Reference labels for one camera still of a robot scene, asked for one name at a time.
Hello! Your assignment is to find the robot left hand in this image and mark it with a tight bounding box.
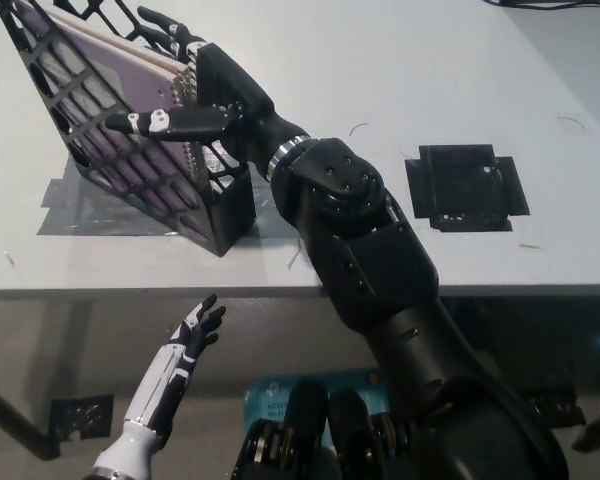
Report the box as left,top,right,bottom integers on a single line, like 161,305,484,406
122,293,228,442

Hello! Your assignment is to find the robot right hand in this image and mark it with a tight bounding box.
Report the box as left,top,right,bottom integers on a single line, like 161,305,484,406
104,5,312,177

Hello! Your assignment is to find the purple spiral notebook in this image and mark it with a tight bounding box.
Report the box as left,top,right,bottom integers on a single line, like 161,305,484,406
19,0,217,221

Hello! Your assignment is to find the black plastic lattice shelf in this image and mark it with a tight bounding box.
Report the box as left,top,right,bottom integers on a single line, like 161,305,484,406
0,0,259,259

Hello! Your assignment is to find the black desk leg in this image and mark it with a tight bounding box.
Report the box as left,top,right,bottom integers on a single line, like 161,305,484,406
571,392,600,452
0,377,62,462

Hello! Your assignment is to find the teal box on floor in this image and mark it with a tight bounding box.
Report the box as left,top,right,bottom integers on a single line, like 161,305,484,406
242,367,389,441

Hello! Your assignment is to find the grey tape patch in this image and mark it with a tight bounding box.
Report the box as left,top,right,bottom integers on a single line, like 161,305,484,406
37,132,301,237

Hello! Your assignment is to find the black square tape patch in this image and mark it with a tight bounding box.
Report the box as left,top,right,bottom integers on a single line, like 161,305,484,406
403,143,532,234

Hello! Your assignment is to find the black cable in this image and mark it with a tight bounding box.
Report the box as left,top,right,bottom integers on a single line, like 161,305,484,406
482,0,600,9

